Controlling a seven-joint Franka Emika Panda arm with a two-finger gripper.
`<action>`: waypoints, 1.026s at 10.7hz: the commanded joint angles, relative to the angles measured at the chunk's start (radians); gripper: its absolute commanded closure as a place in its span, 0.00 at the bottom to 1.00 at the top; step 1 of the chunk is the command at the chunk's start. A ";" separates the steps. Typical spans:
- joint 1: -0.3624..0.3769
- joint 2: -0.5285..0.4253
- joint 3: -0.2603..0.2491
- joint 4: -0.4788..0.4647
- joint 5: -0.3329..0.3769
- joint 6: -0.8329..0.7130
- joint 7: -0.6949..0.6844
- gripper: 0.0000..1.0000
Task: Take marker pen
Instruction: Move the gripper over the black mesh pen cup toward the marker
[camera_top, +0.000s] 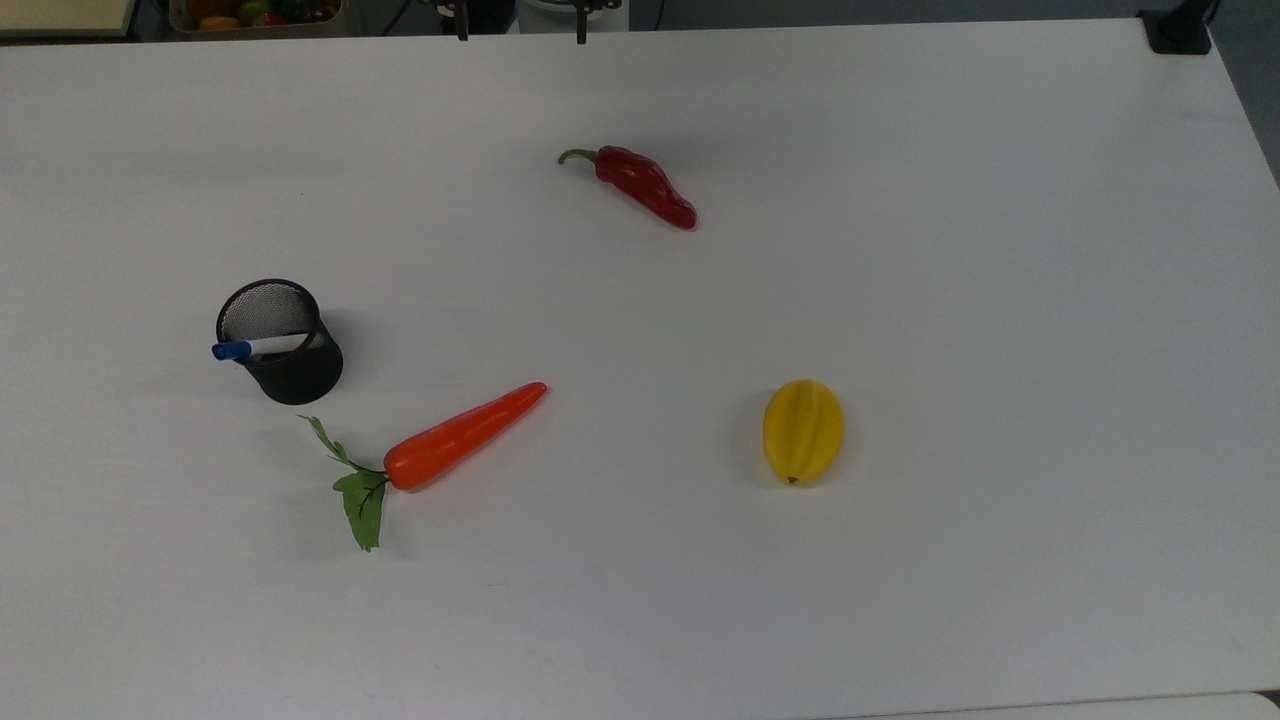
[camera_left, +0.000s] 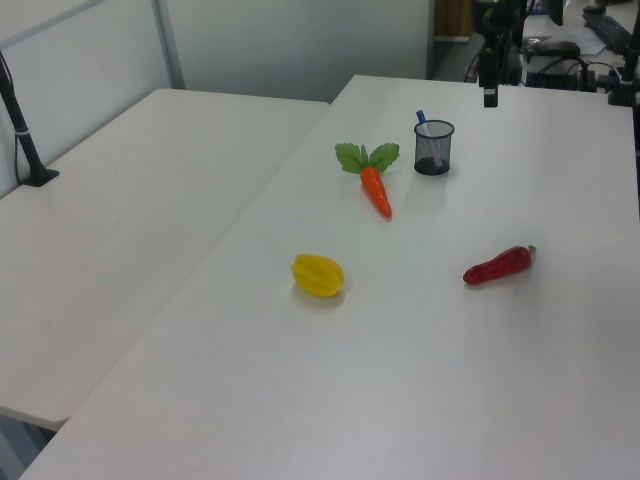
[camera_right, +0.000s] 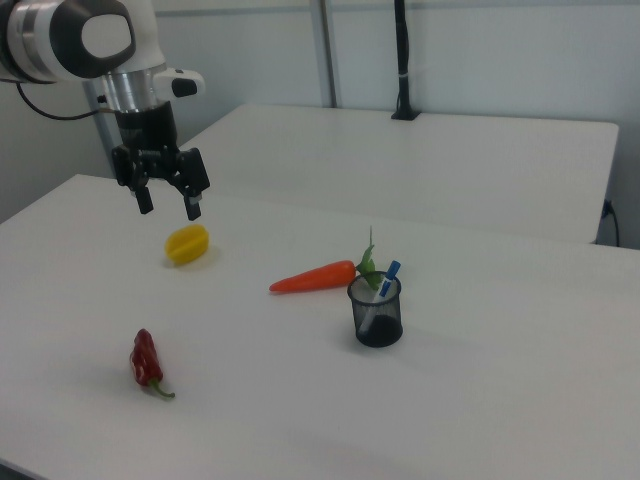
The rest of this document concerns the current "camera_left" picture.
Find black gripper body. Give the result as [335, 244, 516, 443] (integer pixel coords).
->
[476, 47, 502, 91]

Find white marker pen blue cap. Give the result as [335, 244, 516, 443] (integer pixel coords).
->
[415, 109, 444, 169]

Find black mesh pen cup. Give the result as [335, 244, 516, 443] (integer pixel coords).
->
[412, 119, 456, 177]

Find wooden cabinet panel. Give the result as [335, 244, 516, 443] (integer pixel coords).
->
[433, 0, 474, 39]

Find black electronics box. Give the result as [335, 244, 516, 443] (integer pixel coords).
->
[523, 58, 607, 92]

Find black keyboard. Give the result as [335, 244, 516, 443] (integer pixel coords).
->
[581, 11, 637, 52]

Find black clamp stand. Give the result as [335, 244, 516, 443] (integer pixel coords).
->
[606, 0, 640, 107]

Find orange toy carrot green leaves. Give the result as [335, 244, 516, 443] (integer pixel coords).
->
[334, 142, 401, 220]

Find red toy chili pepper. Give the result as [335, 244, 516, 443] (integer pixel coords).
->
[462, 244, 538, 287]

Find yellow toy starfruit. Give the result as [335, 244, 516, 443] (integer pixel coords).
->
[290, 253, 346, 299]

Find grey partition frame post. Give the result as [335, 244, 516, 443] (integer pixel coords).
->
[151, 0, 187, 92]

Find black camera pole with base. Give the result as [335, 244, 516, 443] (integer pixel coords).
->
[0, 49, 60, 188]

